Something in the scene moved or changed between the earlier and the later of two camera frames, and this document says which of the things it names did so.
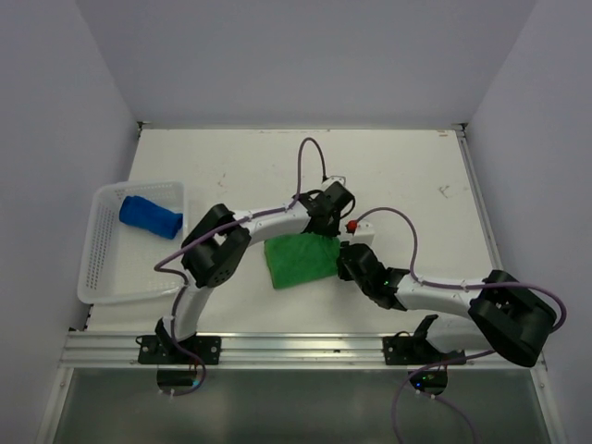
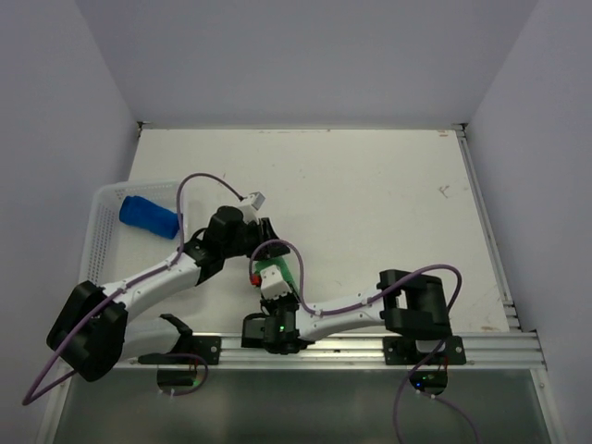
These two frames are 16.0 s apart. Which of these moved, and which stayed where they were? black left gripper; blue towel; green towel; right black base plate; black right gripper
Moved: black right gripper; green towel; black left gripper
Stayed: right black base plate; blue towel
